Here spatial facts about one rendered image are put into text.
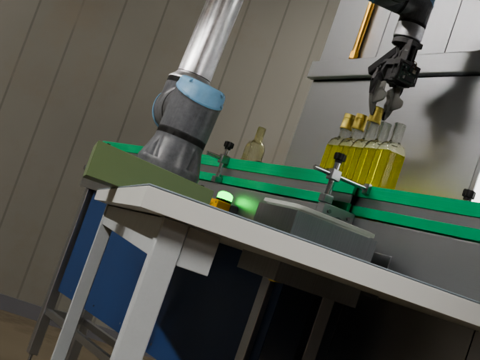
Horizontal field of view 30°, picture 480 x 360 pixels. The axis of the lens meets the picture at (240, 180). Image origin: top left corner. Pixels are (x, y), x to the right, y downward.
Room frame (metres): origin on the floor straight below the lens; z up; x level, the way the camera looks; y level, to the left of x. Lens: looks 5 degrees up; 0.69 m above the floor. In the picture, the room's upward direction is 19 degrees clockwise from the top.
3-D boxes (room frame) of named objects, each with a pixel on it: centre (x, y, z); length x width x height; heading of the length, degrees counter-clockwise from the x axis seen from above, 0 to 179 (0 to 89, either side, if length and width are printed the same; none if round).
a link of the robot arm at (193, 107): (2.04, 0.16, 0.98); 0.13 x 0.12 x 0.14; 17
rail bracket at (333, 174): (2.14, -0.23, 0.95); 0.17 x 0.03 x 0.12; 117
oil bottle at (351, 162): (2.32, -0.28, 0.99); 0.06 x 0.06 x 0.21; 28
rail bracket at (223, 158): (2.66, 0.09, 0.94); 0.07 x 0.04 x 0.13; 117
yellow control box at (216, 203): (2.50, 0.03, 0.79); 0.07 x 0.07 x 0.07; 27
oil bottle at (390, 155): (2.22, -0.33, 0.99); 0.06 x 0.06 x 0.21; 29
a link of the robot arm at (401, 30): (2.30, -0.29, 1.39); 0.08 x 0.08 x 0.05
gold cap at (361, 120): (2.37, -0.25, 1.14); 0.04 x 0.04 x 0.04
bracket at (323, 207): (2.15, -0.25, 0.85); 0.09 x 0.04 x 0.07; 117
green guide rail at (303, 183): (2.95, 0.19, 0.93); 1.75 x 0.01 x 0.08; 27
